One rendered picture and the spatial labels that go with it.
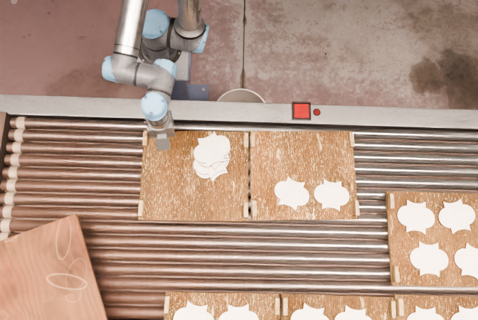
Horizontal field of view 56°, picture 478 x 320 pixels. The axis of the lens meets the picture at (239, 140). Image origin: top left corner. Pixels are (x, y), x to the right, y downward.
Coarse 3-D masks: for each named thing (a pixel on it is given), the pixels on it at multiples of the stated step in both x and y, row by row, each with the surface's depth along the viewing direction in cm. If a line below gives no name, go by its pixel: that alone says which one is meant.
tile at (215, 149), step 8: (200, 144) 171; (208, 144) 171; (216, 144) 171; (224, 144) 171; (200, 152) 170; (208, 152) 170; (216, 152) 170; (224, 152) 170; (200, 160) 169; (208, 160) 169; (216, 160) 170; (224, 160) 170
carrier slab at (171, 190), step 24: (192, 144) 177; (240, 144) 178; (144, 168) 174; (168, 168) 174; (192, 168) 175; (240, 168) 176; (144, 192) 171; (168, 192) 172; (192, 192) 172; (216, 192) 173; (240, 192) 173; (144, 216) 169; (168, 216) 170; (192, 216) 170; (216, 216) 170; (240, 216) 171
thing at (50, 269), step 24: (72, 216) 158; (24, 240) 155; (48, 240) 155; (72, 240) 156; (0, 264) 153; (24, 264) 153; (48, 264) 153; (72, 264) 154; (0, 288) 151; (24, 288) 151; (48, 288) 151; (72, 288) 152; (96, 288) 152; (0, 312) 149; (24, 312) 149; (48, 312) 150; (72, 312) 150; (96, 312) 150
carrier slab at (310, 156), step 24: (264, 144) 178; (288, 144) 179; (312, 144) 179; (336, 144) 180; (264, 168) 176; (288, 168) 177; (312, 168) 177; (336, 168) 177; (264, 192) 174; (312, 192) 175; (264, 216) 171; (288, 216) 172; (312, 216) 172; (336, 216) 173
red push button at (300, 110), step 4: (296, 104) 184; (300, 104) 184; (304, 104) 184; (308, 104) 184; (296, 108) 184; (300, 108) 184; (304, 108) 184; (308, 108) 184; (296, 112) 183; (300, 112) 183; (304, 112) 183; (308, 112) 183; (296, 116) 183; (300, 116) 183; (304, 116) 183; (308, 116) 183
